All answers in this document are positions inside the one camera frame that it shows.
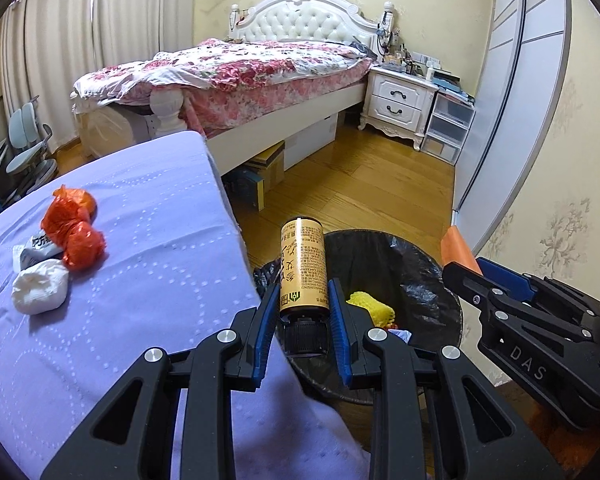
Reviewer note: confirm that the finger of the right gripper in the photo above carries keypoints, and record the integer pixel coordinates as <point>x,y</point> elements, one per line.
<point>516,285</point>
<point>474,288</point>

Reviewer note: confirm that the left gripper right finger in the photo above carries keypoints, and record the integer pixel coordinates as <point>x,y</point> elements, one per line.
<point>338,330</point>

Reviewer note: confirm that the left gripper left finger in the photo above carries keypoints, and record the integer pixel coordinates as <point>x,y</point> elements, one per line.
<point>262,331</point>

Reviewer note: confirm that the yellow mesh scrubber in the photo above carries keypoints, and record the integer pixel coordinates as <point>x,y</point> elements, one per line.
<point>382,315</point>

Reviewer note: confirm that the yellow spray can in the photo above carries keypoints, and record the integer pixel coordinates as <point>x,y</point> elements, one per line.
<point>303,303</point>

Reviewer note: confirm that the orange paper piece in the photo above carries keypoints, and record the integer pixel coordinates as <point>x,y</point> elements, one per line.
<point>453,248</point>

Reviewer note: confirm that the red plastic bag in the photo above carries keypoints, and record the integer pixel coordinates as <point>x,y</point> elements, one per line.
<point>68,224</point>

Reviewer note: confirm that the white tissue wad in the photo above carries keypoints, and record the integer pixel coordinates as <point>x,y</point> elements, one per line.
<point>41,288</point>

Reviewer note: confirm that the white printed wrapper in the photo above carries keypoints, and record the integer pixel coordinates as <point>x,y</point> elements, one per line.
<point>36,249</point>

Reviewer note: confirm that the black lined trash bin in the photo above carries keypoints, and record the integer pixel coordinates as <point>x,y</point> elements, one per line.
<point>398,284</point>

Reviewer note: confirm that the blue box under bed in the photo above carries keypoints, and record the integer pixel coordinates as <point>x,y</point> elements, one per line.
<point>248,186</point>

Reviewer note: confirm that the purple bed cover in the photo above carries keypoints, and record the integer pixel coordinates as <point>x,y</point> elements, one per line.
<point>175,270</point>

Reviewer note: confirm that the plastic drawer unit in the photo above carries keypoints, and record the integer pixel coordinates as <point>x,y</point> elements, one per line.
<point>450,119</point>

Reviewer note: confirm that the cardboard box under bed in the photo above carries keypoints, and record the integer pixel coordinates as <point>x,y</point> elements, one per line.
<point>269,165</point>

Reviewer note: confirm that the white under-bed storage box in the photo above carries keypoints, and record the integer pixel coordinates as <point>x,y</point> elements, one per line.
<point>309,140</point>

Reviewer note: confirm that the white sliding wardrobe door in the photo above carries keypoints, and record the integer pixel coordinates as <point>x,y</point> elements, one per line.
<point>519,86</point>

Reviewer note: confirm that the white nightstand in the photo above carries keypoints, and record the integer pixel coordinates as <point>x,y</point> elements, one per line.
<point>398,105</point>

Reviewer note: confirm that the floral pink quilt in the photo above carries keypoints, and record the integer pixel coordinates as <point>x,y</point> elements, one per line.
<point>226,85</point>

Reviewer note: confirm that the light blue desk chair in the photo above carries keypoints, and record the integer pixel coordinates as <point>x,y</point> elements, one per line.
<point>29,139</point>

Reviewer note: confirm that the beige curtains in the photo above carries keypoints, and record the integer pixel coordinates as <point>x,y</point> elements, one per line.
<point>47,45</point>

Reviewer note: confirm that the white bed frame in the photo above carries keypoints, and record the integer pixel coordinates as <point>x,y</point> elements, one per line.
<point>339,21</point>

